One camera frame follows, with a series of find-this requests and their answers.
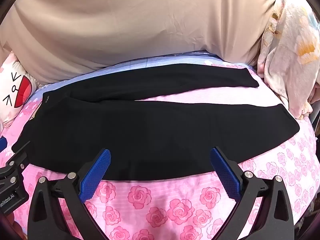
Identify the black pants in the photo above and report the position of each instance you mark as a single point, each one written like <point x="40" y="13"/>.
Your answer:
<point x="150" y="130"/>

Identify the pale floral quilt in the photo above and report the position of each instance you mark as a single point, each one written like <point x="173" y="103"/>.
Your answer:
<point x="287" y="55"/>

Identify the white cartoon face pillow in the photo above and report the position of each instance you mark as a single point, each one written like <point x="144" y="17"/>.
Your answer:
<point x="15" y="90"/>

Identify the pink rose print bedsheet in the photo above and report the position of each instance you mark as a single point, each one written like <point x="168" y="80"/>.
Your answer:
<point x="175" y="205"/>

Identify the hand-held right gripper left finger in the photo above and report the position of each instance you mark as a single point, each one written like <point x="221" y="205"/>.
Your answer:
<point x="96" y="173"/>

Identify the beige curtain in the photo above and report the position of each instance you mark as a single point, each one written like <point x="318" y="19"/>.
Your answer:
<point x="125" y="25"/>

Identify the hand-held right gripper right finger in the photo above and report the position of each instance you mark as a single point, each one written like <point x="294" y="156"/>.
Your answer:
<point x="223" y="172"/>

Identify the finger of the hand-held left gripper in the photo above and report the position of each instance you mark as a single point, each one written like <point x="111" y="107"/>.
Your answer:
<point x="2" y="143"/>
<point x="21" y="153"/>

